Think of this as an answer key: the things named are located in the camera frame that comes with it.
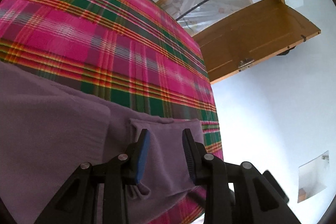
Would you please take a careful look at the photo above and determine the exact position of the brown wooden door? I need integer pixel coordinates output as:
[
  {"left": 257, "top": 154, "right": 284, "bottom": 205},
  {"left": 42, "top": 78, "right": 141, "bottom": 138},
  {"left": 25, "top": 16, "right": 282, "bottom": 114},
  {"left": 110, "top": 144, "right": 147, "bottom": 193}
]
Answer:
[{"left": 194, "top": 0, "right": 321, "bottom": 84}]

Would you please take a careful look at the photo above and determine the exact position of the pink green plaid tablecloth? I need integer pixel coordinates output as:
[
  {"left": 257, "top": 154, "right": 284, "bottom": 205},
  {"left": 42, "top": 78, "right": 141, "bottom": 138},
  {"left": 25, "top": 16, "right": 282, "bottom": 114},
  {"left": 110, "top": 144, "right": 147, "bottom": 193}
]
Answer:
[{"left": 1, "top": 0, "right": 222, "bottom": 223}]

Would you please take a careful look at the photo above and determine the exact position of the purple fleece garment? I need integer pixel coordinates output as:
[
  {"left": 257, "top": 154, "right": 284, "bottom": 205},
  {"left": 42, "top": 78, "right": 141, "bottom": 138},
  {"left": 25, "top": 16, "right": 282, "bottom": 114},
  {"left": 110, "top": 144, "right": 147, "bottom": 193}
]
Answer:
[{"left": 1, "top": 63, "right": 204, "bottom": 223}]

